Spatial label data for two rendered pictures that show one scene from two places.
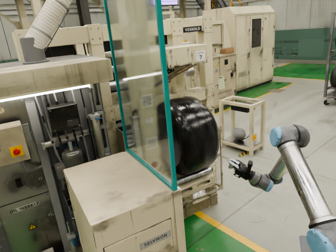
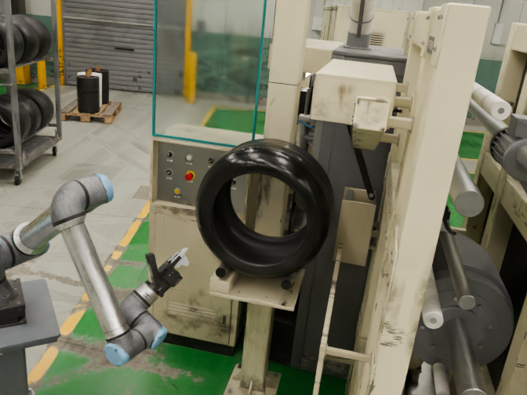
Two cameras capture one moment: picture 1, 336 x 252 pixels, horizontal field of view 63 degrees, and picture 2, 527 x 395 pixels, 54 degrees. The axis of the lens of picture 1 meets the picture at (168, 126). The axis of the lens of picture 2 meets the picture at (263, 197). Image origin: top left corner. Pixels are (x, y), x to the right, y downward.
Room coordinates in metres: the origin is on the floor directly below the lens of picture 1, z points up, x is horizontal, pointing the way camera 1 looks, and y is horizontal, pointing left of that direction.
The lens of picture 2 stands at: (3.15, -1.69, 1.95)
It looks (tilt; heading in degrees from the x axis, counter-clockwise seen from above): 20 degrees down; 129
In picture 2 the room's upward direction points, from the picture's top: 6 degrees clockwise
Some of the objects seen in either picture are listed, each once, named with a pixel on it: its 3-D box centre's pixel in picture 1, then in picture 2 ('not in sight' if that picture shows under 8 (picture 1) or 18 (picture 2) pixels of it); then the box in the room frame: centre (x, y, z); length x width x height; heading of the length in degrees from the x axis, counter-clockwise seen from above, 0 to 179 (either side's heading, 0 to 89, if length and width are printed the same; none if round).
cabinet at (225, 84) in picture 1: (215, 81); not in sight; (6.51, -1.23, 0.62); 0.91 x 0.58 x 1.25; 129
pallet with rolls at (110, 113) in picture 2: not in sight; (92, 92); (-4.55, 3.12, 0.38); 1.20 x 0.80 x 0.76; 137
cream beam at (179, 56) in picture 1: (167, 57); (355, 88); (2.21, -0.04, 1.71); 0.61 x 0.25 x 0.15; 118
